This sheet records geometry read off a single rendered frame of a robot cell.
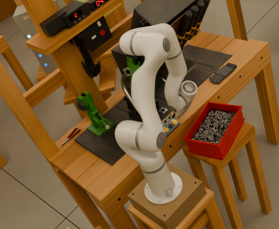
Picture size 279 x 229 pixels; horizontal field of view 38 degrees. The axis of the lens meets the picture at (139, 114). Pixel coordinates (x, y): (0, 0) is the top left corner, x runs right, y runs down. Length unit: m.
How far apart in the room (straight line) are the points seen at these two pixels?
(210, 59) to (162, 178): 1.17
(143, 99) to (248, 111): 2.11
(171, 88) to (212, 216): 0.68
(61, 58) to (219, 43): 1.14
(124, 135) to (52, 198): 2.08
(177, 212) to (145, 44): 0.79
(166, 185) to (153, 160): 0.17
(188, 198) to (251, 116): 1.80
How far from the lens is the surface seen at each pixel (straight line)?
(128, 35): 1.70
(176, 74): 1.90
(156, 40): 1.61
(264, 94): 3.01
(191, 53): 2.91
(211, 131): 2.29
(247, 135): 2.33
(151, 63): 1.62
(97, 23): 2.43
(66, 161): 2.53
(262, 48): 2.78
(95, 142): 2.50
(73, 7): 2.39
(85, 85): 2.59
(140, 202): 1.99
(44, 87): 2.55
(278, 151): 3.30
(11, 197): 4.02
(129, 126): 1.72
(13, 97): 2.39
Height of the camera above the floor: 2.42
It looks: 37 degrees down
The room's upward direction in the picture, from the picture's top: 24 degrees counter-clockwise
